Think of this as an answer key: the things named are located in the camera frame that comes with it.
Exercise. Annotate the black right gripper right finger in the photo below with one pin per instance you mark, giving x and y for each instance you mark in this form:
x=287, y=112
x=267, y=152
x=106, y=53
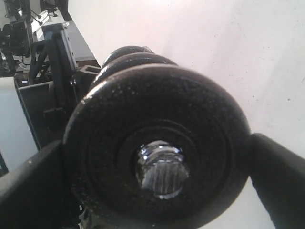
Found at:
x=278, y=176

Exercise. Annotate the black office chair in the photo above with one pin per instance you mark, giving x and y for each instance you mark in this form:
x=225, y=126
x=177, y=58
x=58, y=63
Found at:
x=14, y=41

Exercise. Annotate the black weight plate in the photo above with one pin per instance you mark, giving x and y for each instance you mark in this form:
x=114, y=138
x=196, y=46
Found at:
x=153, y=102
x=125, y=51
x=112, y=66

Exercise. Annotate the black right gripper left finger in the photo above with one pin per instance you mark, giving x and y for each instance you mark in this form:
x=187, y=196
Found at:
x=37, y=194

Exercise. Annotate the chrome threaded dumbbell bar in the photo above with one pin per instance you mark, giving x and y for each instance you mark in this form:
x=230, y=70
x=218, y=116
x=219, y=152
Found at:
x=161, y=169

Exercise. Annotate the grey metal frame stand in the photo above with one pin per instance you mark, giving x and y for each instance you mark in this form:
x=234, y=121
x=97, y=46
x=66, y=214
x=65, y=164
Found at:
x=56, y=86

